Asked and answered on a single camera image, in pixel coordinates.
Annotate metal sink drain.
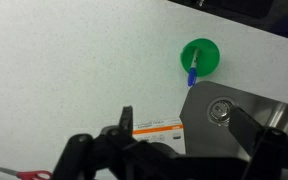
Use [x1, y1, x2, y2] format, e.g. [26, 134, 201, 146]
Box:
[206, 97, 240, 127]

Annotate green plastic cup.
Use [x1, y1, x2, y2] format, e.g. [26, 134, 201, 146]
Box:
[179, 37, 221, 78]

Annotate white marker with blue cap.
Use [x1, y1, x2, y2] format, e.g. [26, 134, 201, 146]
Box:
[187, 47, 201, 88]

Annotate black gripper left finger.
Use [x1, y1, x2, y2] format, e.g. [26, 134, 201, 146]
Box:
[52, 105, 142, 180]

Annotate red handled scissors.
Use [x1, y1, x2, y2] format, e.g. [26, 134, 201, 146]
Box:
[0, 165, 54, 180]

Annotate stainless steel sink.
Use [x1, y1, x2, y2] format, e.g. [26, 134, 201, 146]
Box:
[179, 80, 288, 180]

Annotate white and orange box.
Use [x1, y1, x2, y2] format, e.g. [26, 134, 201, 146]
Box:
[132, 116, 187, 155]

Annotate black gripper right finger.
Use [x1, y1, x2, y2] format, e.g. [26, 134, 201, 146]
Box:
[228, 106, 288, 180]

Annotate black appliance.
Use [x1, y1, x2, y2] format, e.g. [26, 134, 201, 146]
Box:
[167, 0, 288, 44]

